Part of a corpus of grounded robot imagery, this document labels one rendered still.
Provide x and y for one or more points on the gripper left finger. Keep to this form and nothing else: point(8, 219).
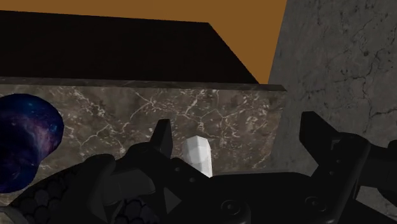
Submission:
point(161, 173)

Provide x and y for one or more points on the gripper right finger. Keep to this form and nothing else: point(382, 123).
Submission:
point(341, 155)

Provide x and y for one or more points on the white faceted object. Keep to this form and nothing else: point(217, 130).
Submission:
point(198, 155)

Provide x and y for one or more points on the blue galaxy-patterned rounded object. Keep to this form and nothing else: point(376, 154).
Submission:
point(24, 139)

